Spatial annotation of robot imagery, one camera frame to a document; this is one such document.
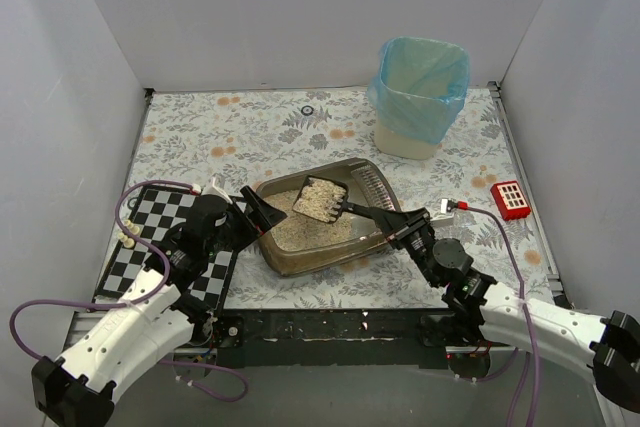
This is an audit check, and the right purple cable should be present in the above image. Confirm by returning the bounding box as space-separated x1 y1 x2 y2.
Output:
457 202 544 427

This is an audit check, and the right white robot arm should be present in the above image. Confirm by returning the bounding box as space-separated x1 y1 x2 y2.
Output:
371 208 639 412

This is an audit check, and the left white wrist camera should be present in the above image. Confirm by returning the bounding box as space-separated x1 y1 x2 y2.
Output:
190 175 232 203

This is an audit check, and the black white chessboard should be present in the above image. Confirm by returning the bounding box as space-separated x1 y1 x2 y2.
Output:
94 183 241 313

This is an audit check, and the floral table mat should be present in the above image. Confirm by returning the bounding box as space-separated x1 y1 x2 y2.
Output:
129 88 553 309

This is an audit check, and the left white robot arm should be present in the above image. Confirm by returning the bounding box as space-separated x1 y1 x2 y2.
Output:
31 186 286 426

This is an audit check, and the black litter scoop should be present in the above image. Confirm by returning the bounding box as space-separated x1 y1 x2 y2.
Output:
291 175 381 226

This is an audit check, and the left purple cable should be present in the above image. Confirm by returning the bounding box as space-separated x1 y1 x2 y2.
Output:
9 180 250 402

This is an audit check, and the red toy block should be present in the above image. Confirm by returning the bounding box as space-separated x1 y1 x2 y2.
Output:
490 180 531 221

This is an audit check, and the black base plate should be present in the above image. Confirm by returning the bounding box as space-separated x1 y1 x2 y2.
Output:
149 307 494 369

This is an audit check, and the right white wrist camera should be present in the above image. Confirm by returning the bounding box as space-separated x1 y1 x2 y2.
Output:
431 198 468 228

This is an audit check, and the purple cable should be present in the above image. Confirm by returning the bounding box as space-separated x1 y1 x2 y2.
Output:
457 202 544 427
9 180 250 402

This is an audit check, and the grey litter clump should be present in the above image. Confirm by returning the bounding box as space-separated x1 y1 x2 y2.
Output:
292 177 347 224

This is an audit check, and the blue plastic bin liner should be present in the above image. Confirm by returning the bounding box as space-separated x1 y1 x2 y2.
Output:
367 36 471 144

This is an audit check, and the beige trash bin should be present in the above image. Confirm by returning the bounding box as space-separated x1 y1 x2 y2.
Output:
374 120 439 160

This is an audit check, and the brown plastic litter box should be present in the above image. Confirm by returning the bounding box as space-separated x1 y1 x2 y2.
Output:
257 158 400 277

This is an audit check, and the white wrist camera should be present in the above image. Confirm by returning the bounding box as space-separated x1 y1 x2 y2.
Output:
431 198 468 228
190 175 232 203

